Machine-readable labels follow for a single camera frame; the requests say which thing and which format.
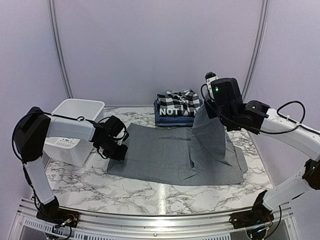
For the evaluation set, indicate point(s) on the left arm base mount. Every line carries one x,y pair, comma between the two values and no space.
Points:
57,216

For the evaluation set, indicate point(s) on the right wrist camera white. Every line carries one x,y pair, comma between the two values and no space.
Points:
210,77

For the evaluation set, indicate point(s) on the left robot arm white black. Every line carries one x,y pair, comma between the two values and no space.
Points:
27,142

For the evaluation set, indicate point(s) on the grey long sleeve shirt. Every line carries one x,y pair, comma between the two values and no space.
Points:
201,155

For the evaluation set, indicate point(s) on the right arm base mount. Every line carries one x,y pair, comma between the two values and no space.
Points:
259,214

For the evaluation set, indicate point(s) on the left wall aluminium profile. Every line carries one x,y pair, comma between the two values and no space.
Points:
58,48

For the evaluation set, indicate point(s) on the wall aluminium profile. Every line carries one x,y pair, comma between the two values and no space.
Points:
262,23
58,48

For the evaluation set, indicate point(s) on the aluminium frame rail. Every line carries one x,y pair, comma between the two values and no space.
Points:
109,226

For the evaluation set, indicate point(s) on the black shirt white letters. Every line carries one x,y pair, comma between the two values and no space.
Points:
177,111

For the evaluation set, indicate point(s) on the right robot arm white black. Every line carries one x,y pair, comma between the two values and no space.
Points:
261,119

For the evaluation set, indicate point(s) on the right wall aluminium profile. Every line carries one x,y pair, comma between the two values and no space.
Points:
262,23

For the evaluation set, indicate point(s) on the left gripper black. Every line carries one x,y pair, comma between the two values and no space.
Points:
119,156

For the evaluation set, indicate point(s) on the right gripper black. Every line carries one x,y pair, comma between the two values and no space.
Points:
210,111

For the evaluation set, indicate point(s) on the blue checked folded shirt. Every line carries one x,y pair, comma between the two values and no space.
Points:
171,121

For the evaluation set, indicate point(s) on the white plastic bin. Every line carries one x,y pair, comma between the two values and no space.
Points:
70,130

